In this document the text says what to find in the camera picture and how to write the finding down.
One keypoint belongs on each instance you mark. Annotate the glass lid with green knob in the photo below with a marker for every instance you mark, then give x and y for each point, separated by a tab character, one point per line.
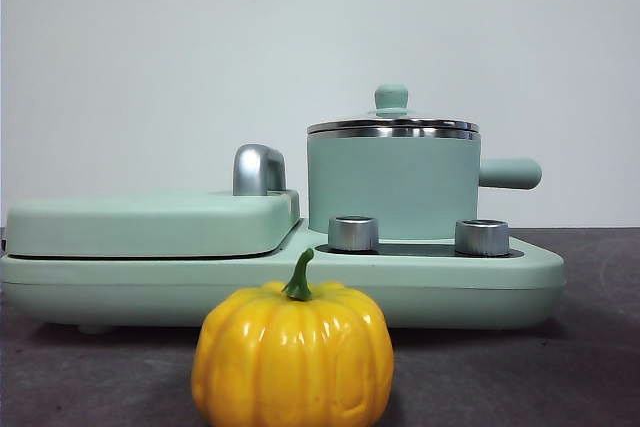
391	97

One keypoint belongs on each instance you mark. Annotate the yellow toy pumpkin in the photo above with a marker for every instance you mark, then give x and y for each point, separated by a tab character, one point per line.
290	362

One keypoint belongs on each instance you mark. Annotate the silver control knob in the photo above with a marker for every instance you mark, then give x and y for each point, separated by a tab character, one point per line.
352	234
481	237

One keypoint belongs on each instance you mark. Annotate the mint green griddle cover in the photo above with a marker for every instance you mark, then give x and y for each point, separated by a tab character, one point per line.
150	222

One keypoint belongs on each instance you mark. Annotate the mint green breakfast machine base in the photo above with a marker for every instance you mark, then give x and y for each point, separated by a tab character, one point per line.
150	292

